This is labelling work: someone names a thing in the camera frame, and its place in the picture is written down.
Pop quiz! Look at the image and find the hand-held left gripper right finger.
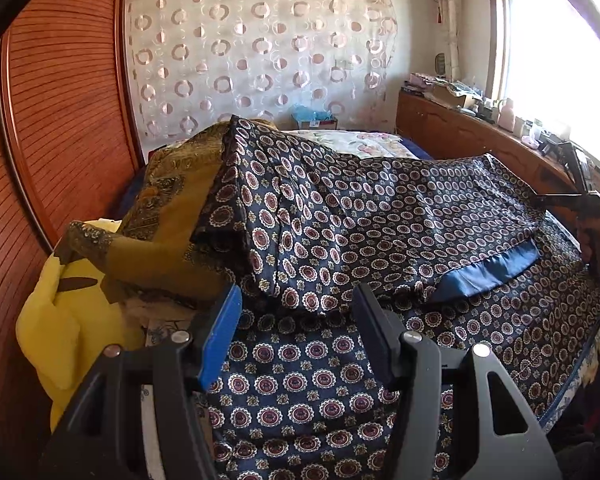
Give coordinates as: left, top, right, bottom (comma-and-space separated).
352, 282, 563, 480

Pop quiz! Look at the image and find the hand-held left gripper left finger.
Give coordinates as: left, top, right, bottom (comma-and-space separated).
40, 284, 243, 480

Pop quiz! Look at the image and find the white plastic bottle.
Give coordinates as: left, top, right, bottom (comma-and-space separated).
497, 99, 517, 130

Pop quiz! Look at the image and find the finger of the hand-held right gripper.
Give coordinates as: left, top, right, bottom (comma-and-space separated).
534, 191, 581, 207
555, 141, 600, 196

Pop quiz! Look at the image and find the gold patterned garment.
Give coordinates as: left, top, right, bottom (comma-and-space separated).
62, 117, 281, 311

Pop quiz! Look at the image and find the wooden framed window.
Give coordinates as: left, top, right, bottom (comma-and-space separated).
484, 0, 600, 183

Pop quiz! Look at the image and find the bundled pale window curtain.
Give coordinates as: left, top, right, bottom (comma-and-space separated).
429, 0, 462, 87

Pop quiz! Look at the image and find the wooden side cabinet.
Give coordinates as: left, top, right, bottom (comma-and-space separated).
396, 90, 583, 198

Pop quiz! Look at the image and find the sheer circle-patterned curtain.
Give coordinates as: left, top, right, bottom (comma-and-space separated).
124, 0, 400, 143

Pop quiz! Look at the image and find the clutter pile on cabinet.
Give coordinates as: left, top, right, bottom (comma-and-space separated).
402, 72, 486, 111

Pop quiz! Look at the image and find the navy patterned pajama top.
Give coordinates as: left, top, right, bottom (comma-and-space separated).
190, 115, 600, 480

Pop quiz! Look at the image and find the person's right hand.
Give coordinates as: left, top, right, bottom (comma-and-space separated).
577, 214, 600, 281

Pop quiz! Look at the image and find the yellow plush toy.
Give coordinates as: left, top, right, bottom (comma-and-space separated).
15, 217, 148, 433

